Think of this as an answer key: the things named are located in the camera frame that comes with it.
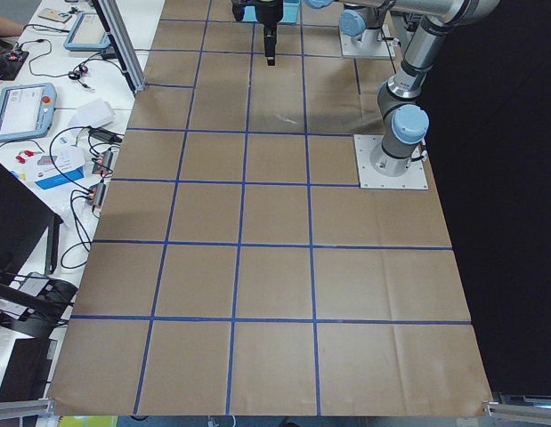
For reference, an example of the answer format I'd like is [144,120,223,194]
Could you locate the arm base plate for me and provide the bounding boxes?
[340,24,396,60]
[353,134,429,191]

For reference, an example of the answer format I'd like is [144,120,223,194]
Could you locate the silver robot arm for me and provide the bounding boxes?
[338,4,389,54]
[344,0,498,177]

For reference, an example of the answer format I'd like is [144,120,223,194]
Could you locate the orange usb hub upper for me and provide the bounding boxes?
[92,149,114,176]

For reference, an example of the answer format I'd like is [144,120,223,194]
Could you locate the smartphone on desk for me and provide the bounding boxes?
[37,8,73,24]

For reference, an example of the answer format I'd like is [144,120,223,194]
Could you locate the light blue plastic bin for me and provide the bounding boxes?
[242,0,301,24]

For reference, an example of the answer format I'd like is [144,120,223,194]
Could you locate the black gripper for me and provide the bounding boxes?
[255,0,284,67]

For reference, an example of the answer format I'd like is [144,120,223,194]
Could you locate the black power adapter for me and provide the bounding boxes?
[88,128,122,144]

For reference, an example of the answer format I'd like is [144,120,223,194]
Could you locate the orange usb hub lower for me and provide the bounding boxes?
[86,181,107,212]

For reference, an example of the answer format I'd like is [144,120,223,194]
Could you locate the white folded paper box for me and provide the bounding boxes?
[68,98,116,127]

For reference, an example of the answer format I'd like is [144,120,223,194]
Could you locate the far teach pendant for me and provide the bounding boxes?
[63,12,110,52]

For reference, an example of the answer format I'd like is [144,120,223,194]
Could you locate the black monitor stand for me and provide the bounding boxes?
[0,164,77,338]

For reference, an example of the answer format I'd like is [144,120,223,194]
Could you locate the person forearm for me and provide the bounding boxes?
[0,15,24,37]

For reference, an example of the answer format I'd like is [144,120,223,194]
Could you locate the blue white cardboard box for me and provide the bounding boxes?
[26,146,85,189]

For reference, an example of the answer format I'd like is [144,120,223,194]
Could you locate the aluminium frame post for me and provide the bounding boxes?
[93,0,146,95]

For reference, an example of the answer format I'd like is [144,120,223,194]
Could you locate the teach pendant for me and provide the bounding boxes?
[63,12,110,52]
[0,83,57,142]

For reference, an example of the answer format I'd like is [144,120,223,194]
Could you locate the near teach pendant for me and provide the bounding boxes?
[0,83,57,142]

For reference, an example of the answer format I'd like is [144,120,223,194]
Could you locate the orange usb hub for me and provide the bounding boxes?
[86,181,107,212]
[92,149,114,176]

